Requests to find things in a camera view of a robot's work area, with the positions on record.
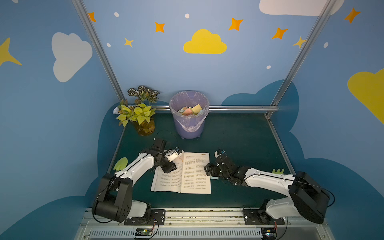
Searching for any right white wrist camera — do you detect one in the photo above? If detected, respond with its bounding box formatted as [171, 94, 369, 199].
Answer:
[214, 149, 227, 158]

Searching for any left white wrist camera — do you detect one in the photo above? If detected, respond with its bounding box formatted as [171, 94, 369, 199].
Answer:
[166, 148, 184, 163]

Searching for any right circuit board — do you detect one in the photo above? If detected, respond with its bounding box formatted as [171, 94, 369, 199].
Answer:
[261, 228, 277, 240]

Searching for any discarded sticky notes pile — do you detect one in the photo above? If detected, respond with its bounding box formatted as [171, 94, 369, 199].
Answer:
[178, 104, 203, 116]

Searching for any left circuit board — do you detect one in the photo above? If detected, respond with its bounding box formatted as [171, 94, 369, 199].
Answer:
[135, 229, 153, 238]

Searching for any magazine book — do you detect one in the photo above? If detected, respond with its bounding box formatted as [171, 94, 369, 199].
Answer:
[151, 153, 211, 195]

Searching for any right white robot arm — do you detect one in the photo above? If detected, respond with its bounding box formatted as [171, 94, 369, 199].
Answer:
[204, 150, 331, 225]

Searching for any circuit board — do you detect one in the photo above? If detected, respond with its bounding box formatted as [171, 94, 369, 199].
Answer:
[135, 229, 153, 238]
[261, 228, 277, 240]

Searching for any clear plastic bin liner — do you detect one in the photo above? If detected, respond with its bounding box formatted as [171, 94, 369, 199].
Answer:
[168, 90, 211, 134]

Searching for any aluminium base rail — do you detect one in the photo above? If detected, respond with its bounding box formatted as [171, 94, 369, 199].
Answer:
[75, 207, 335, 240]

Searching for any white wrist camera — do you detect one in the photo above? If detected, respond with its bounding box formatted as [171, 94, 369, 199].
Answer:
[166, 148, 184, 163]
[214, 149, 227, 158]

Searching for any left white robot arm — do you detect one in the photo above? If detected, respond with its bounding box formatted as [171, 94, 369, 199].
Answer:
[92, 139, 183, 223]

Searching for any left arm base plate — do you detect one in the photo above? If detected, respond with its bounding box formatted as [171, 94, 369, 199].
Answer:
[124, 209, 166, 226]

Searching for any potted green plant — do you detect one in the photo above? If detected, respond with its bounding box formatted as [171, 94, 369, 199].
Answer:
[113, 86, 160, 136]

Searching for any green toy rake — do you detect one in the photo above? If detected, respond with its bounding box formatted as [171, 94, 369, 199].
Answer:
[272, 169, 285, 175]

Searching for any aluminium frame post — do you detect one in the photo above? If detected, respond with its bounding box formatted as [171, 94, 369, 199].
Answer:
[72, 0, 126, 101]
[271, 0, 337, 108]

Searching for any purple trash bin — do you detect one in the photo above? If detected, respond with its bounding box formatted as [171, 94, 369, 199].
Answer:
[170, 91, 210, 140]

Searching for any green toy shovel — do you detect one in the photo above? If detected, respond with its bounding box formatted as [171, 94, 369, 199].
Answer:
[113, 157, 128, 172]

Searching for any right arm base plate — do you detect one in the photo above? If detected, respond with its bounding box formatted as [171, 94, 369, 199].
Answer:
[242, 208, 286, 226]

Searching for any left aluminium frame post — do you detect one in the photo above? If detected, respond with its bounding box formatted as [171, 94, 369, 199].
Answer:
[72, 0, 126, 101]

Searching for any aluminium frame back bar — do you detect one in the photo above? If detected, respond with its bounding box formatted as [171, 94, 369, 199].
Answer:
[151, 104, 280, 113]

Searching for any right aluminium frame post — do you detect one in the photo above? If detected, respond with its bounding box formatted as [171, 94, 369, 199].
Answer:
[271, 0, 337, 108]

